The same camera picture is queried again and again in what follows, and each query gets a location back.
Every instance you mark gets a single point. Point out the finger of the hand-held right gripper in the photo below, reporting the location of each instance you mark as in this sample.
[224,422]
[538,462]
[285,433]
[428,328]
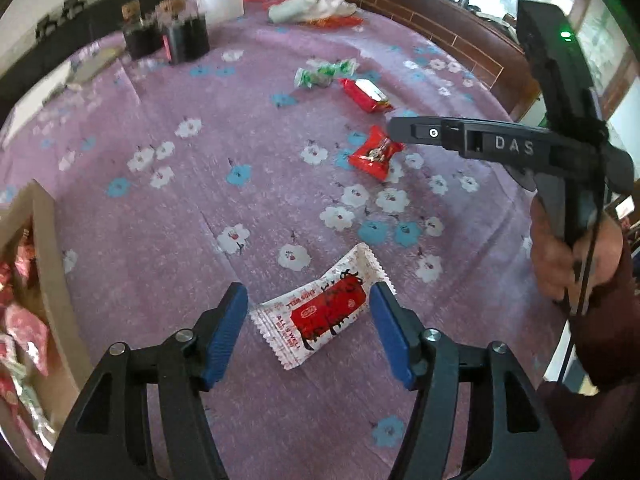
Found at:
[475,137]

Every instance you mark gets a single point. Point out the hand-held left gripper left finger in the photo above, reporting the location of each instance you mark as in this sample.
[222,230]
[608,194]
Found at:
[222,340]

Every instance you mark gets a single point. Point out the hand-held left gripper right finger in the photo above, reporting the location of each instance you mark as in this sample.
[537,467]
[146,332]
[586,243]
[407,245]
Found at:
[392,340]

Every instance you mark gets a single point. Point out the white and red snack packet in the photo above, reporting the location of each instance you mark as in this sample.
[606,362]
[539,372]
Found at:
[325,310]

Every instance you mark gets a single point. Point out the cardboard box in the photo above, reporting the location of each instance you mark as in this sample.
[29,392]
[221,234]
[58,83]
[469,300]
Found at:
[50,270]

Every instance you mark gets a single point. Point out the person's right forearm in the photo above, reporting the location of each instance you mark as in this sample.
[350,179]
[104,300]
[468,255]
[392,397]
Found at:
[605,345]

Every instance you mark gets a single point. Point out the person's right hand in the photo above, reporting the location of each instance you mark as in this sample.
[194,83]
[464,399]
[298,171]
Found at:
[550,255]

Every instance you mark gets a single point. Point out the shiny red snack packet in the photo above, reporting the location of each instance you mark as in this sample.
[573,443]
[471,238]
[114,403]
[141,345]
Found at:
[372,155]

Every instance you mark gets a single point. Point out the wooden cabinet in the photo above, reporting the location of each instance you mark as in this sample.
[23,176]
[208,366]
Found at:
[450,25]

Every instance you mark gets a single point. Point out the red snack packet white label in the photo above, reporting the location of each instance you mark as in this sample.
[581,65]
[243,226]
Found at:
[365,94]

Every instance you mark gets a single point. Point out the purple floral tablecloth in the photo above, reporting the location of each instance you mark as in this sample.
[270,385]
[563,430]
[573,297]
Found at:
[200,185]

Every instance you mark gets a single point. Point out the green and white candy packet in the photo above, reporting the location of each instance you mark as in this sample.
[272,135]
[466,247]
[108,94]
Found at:
[320,72]

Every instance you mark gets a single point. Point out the pile of red snack packets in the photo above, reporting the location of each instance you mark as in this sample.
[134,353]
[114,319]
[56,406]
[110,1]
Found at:
[20,340]

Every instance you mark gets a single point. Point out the white plastic bag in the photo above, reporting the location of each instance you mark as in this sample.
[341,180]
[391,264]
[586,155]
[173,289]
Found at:
[310,5]

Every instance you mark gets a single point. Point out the dark glass bottle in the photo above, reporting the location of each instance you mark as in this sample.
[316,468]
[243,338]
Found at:
[174,42]
[140,37]
[197,32]

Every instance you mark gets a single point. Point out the flat grey card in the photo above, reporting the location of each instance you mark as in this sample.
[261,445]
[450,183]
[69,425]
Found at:
[95,65]

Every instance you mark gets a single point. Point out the white paper sheet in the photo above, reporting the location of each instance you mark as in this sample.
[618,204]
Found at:
[30,105]

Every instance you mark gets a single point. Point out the black sofa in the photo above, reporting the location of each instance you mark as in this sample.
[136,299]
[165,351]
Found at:
[30,60]

